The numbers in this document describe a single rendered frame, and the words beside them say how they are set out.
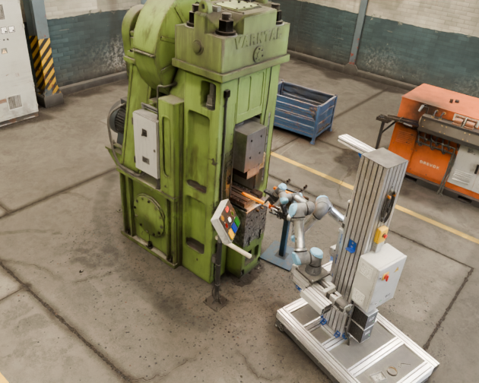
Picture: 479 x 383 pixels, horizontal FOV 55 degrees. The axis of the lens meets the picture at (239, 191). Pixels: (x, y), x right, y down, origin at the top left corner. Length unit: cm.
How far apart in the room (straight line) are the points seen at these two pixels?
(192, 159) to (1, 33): 481
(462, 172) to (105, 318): 532
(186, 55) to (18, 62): 504
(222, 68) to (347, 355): 273
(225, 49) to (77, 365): 302
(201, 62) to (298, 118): 450
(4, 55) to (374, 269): 679
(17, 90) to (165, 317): 533
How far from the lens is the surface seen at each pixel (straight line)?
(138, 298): 507
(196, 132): 443
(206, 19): 395
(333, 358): 443
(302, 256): 406
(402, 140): 766
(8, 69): 874
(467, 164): 747
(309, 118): 823
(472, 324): 561
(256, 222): 494
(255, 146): 445
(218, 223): 412
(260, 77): 444
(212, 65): 396
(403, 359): 465
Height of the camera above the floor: 360
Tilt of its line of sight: 32 degrees down
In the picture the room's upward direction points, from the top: 5 degrees clockwise
